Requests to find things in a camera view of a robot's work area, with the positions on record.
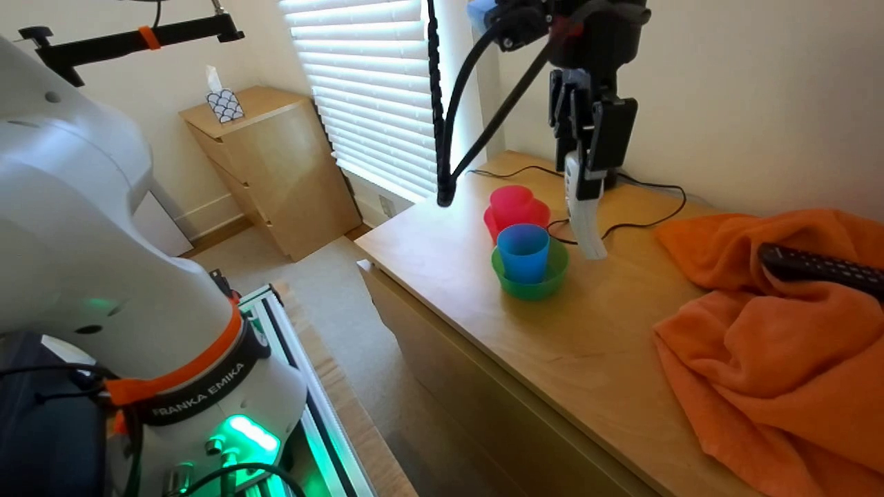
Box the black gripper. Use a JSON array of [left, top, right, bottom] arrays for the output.
[[546, 0, 655, 201]]

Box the white remote control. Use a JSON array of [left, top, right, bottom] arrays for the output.
[[560, 150, 610, 263]]

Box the red plastic cup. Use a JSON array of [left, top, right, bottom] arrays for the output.
[[480, 183, 552, 244]]

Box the blue plastic cup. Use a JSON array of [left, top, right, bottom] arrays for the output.
[[495, 220, 552, 285]]

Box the black remote control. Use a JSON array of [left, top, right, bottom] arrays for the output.
[[756, 241, 884, 304]]

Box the green plastic bowl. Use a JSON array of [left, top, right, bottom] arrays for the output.
[[490, 241, 571, 304]]

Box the white window blind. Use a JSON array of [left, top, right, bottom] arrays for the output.
[[280, 0, 447, 208]]

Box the light wooden cabinet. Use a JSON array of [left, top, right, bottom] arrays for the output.
[[180, 82, 368, 263]]

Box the orange towel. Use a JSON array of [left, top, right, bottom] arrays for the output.
[[651, 208, 884, 497]]

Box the patterned tissue box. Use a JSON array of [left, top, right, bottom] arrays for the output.
[[201, 64, 249, 126]]

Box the dark blue bag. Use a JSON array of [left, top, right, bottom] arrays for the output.
[[0, 329, 117, 497]]

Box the thin black power cable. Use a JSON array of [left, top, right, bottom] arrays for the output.
[[469, 164, 690, 249]]

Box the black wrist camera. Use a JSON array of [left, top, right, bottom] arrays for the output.
[[491, 0, 559, 56]]

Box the aluminium frame rail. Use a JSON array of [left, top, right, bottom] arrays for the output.
[[234, 285, 376, 497]]

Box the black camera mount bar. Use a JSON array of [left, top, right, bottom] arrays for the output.
[[16, 12, 249, 90]]

